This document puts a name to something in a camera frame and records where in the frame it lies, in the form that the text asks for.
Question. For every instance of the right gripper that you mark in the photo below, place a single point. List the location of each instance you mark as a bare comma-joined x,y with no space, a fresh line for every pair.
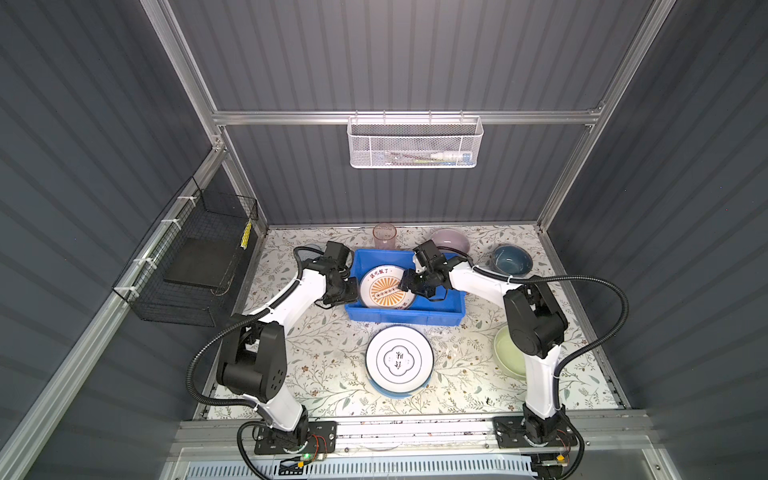
408,283

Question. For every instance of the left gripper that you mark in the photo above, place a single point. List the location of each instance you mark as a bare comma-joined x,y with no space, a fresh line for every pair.
352,295

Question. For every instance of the orange sunburst plate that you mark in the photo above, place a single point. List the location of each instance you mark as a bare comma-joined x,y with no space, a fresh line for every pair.
380,289

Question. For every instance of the white plate black emblem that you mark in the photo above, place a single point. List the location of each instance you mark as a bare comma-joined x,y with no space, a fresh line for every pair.
399,358

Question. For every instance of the blue white striped plate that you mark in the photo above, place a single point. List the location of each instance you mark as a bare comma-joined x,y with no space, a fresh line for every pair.
397,395

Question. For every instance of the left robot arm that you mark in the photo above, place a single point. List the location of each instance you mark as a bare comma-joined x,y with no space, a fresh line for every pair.
252,362

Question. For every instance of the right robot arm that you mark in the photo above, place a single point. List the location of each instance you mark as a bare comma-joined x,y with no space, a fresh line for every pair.
535,321

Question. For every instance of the blue plastic bin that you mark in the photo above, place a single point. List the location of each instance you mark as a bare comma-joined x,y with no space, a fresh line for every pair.
446,309

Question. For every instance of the blue translucent cup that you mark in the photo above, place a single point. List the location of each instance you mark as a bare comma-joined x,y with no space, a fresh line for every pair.
307,252

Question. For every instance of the pink bowl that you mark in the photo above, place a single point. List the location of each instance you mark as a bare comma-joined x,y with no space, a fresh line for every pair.
451,240

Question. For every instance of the pink translucent cup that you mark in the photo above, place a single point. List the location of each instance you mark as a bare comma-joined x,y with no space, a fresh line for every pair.
385,236

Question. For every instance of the dark blue bowl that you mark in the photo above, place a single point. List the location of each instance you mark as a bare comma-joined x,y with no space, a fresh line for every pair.
511,260

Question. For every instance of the yellow tag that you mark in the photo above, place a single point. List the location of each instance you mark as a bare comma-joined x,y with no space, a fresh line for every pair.
245,237

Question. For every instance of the floral table mat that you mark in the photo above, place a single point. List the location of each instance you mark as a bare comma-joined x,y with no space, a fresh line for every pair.
326,350

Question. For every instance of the pens in white basket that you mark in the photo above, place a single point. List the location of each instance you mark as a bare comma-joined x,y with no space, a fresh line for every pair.
442,158

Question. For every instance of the light green bowl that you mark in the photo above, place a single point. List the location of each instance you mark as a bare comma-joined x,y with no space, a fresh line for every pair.
508,358

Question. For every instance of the black pad in basket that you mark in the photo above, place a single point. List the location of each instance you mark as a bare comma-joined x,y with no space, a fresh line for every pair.
201,263

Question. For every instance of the white vented strip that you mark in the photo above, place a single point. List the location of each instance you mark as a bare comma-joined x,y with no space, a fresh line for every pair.
453,466

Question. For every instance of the white wire mesh basket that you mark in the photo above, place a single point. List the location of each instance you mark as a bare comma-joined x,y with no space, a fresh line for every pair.
370,136

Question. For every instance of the black wire wall basket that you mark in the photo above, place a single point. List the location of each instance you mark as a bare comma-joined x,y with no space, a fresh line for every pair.
203,213

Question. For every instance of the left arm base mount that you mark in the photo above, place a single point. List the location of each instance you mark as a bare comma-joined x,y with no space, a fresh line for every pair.
308,437

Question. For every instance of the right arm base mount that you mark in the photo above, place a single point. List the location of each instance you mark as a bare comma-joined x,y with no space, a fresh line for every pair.
521,431

